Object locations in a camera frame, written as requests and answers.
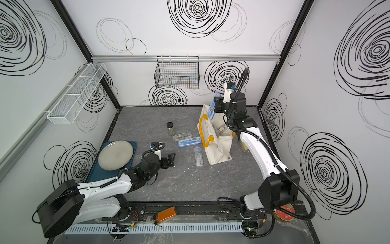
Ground blue compass set case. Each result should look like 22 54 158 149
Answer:
207 92 222 120

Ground cream canvas bag yellow handles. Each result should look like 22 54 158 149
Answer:
197 105 235 166

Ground large blue mifly compass case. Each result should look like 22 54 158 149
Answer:
178 137 202 148

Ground clear compass case green label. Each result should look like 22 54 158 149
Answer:
172 132 192 142

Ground clear blue compass case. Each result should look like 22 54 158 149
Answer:
194 147 204 167

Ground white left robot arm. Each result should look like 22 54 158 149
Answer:
37 153 176 239

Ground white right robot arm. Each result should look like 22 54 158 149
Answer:
214 89 300 210

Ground round metal plate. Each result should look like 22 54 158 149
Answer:
98 140 134 171

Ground powder spice jar black lid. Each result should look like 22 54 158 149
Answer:
239 140 250 153

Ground orange box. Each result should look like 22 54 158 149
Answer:
153 206 177 225

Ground teal tray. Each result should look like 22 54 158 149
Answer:
85 140 137 183

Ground red round tin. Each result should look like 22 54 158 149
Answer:
273 203 296 222

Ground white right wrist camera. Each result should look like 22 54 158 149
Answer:
223 82 236 103

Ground black corrugated cable hose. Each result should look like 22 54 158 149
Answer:
226 67 316 220

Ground black wire basket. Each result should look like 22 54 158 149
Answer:
154 56 200 89

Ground white mesh wall shelf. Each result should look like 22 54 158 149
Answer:
47 63 107 124

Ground white slotted cable duct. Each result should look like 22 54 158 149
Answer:
65 222 243 235

